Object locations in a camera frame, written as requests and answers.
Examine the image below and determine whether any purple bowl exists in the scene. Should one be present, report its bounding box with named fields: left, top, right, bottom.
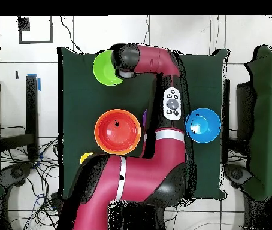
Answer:
left=142, top=108, right=149, bottom=126

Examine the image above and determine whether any large orange bowl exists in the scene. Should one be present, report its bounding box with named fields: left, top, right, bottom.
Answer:
left=94, top=108, right=142, bottom=156

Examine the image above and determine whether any green bowl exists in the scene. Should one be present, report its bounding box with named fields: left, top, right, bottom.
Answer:
left=92, top=49, right=125, bottom=87

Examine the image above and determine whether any yellow cup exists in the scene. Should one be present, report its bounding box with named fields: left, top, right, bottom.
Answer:
left=80, top=152, right=95, bottom=165

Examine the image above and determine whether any dark green table cloth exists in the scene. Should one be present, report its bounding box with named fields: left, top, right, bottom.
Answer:
left=57, top=46, right=230, bottom=201

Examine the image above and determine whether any large blue bowl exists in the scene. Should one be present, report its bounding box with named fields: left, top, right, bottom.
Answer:
left=185, top=108, right=222, bottom=144

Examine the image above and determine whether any blue tape strip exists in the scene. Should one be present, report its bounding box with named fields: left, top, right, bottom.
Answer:
left=26, top=73, right=41, bottom=92

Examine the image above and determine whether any black metal stand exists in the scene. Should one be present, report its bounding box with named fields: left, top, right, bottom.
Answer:
left=0, top=74, right=40, bottom=161

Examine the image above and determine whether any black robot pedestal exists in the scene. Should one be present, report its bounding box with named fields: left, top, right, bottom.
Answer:
left=107, top=201, right=167, bottom=230

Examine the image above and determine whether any tangle of black cables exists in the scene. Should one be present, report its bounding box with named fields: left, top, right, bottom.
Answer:
left=0, top=125, right=65, bottom=230

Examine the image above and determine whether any black floor cable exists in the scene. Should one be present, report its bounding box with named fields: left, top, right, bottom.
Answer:
left=59, top=16, right=84, bottom=54

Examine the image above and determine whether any black square frame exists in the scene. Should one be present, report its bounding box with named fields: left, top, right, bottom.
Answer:
left=17, top=16, right=54, bottom=44

